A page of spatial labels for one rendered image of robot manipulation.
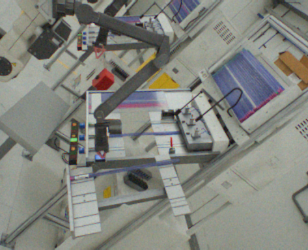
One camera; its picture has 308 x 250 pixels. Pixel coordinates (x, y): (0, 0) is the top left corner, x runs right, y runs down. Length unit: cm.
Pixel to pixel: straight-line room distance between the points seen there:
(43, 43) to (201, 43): 171
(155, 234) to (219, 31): 182
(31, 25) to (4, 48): 17
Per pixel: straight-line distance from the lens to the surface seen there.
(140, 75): 152
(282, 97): 173
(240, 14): 507
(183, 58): 311
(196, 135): 182
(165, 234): 225
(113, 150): 179
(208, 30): 307
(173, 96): 228
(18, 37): 178
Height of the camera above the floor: 162
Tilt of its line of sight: 19 degrees down
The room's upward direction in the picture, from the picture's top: 49 degrees clockwise
